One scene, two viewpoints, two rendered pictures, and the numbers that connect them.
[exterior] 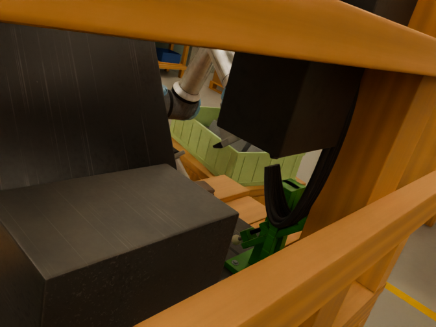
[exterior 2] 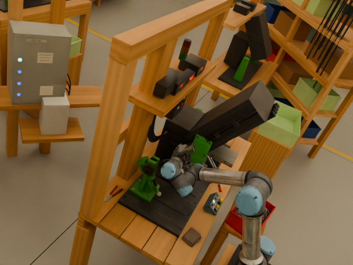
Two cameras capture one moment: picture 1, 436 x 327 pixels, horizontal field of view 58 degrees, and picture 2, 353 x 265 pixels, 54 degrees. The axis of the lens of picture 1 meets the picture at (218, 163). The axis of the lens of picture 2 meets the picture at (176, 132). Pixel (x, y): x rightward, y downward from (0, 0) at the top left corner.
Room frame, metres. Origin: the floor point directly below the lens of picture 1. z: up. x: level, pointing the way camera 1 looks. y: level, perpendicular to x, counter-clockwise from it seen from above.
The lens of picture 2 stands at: (2.34, -0.80, 2.49)
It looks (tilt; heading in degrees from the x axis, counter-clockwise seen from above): 34 degrees down; 155
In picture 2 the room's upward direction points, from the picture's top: 20 degrees clockwise
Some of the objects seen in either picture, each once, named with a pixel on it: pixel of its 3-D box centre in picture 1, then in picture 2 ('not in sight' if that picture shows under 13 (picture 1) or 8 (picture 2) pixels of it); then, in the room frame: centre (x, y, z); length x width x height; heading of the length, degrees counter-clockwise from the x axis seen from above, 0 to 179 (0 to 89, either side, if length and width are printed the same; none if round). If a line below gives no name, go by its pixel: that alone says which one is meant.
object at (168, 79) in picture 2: not in sight; (165, 86); (0.73, -0.20, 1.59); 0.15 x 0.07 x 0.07; 142
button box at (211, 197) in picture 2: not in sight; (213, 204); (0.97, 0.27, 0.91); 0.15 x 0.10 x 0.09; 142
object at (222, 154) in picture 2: not in sight; (209, 147); (0.64, 0.28, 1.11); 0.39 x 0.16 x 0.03; 52
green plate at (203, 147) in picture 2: not in sight; (199, 149); (0.74, 0.16, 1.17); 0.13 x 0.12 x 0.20; 142
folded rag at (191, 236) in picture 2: (197, 189); (191, 236); (1.22, 0.05, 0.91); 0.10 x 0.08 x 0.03; 129
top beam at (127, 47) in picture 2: not in sight; (188, 18); (0.46, -0.08, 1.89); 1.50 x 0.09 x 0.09; 142
